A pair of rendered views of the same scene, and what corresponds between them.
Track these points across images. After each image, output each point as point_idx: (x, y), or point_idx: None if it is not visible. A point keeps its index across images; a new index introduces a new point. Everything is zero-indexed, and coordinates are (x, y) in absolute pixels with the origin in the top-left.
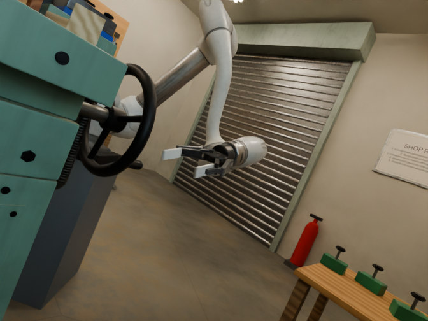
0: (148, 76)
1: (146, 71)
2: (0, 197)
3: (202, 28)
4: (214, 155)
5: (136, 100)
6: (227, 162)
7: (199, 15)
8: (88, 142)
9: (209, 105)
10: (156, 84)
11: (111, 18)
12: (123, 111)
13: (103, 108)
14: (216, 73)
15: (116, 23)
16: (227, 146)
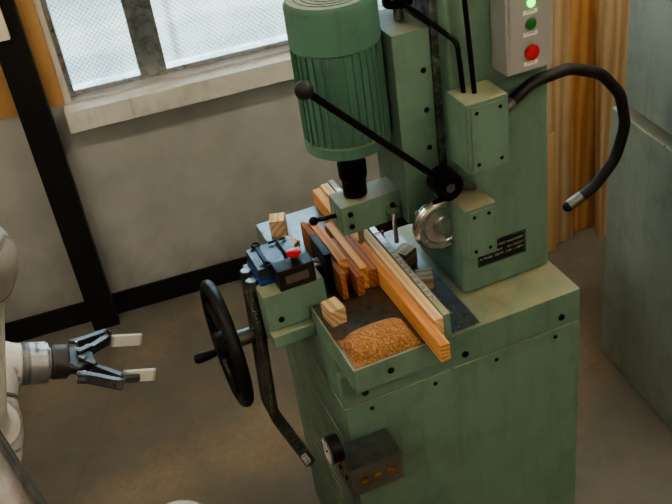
0: (207, 279)
1: (207, 280)
2: None
3: (14, 283)
4: (84, 353)
5: None
6: (85, 337)
7: (11, 270)
8: (240, 398)
9: (2, 381)
10: (40, 493)
11: (252, 246)
12: (217, 332)
13: (240, 329)
14: (3, 323)
15: (247, 250)
16: (59, 344)
